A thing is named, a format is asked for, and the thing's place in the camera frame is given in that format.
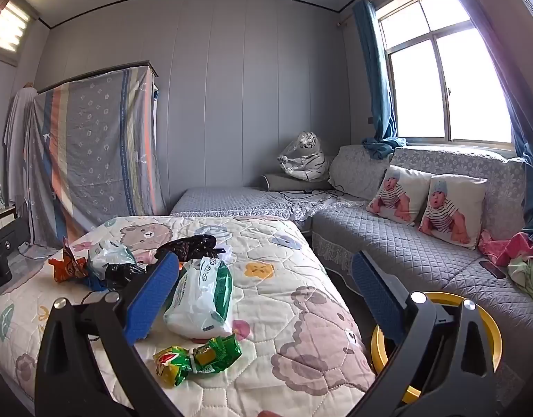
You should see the small black plastic bag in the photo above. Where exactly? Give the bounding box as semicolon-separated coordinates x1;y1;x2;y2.
105;263;147;291

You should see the small louvre window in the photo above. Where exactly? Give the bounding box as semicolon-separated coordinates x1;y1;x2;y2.
0;0;32;64

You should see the light green cloth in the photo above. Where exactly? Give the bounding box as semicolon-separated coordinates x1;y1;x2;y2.
507;254;533;305

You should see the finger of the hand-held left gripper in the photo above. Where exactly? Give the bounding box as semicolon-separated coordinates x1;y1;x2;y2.
0;216;31;253

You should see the short blue curtain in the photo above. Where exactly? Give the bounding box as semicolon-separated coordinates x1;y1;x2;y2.
352;0;407;159

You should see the grey hanging cloth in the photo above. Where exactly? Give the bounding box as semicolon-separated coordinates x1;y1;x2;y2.
3;84;39;209

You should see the white tiger plush toy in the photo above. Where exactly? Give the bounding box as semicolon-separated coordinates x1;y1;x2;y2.
278;131;328;181

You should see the large window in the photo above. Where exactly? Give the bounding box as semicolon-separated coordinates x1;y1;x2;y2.
373;0;517;145

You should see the large black plastic bag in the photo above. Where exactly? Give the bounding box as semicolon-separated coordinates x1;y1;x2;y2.
155;235;227;265

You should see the yellow trash bin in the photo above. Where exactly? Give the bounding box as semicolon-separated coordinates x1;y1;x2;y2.
371;292;503;404

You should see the black cable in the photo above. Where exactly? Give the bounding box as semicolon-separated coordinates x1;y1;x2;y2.
279;185;345;203

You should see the orange snack wrapper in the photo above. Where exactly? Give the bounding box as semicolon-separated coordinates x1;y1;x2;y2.
48;238;90;284

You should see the black phone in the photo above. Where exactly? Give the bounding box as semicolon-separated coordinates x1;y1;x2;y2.
478;261;507;279

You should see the long blue curtain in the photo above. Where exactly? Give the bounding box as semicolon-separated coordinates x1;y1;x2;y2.
436;0;533;244

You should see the green snack wrapper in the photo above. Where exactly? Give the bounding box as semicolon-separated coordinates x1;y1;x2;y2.
152;334;242;387

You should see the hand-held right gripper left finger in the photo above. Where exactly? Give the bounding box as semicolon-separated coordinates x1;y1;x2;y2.
34;252;182;417

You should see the cartoon printed quilt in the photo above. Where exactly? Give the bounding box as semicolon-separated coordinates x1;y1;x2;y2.
0;215;377;417

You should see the baby print pillow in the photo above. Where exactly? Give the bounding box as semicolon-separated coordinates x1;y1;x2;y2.
366;165;433;227
418;174;488;250

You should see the white plastic bag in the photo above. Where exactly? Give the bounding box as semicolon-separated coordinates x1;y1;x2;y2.
87;240;139;281

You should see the pink and green clothes pile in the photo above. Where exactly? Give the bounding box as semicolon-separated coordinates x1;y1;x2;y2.
478;230;533;270

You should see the white green tissue packet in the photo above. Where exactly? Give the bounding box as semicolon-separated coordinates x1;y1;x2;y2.
163;257;234;340

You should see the grey pillow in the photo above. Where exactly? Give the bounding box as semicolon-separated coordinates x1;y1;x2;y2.
261;173;334;193

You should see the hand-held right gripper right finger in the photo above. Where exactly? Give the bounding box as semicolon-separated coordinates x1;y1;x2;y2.
349;250;497;417

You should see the grey quilted sofa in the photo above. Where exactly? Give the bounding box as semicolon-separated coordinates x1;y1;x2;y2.
168;144;533;383

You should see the striped floral sheet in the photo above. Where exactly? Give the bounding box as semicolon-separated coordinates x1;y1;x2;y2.
25;64;167;244

